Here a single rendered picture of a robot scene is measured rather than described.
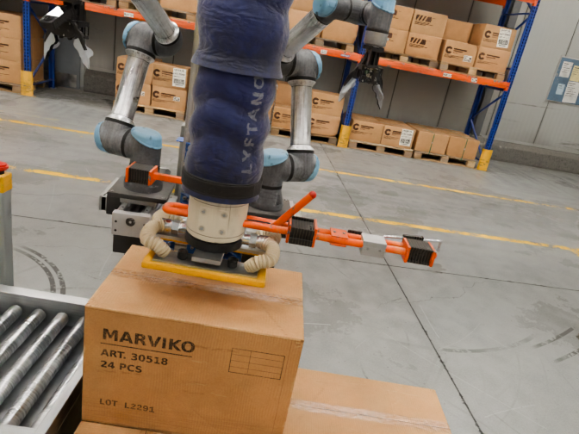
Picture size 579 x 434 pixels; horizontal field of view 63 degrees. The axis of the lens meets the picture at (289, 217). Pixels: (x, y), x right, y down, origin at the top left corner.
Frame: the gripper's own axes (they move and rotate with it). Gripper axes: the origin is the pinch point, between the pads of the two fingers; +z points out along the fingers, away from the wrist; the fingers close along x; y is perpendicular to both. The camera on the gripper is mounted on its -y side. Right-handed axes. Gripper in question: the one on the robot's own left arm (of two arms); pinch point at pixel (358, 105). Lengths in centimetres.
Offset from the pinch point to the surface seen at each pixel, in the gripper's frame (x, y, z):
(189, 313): -46, 52, 58
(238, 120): -40, 47, 3
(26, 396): -92, 47, 97
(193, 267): -47, 50, 45
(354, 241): -3, 43, 33
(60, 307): -99, 1, 95
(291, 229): -21, 44, 32
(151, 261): -58, 49, 45
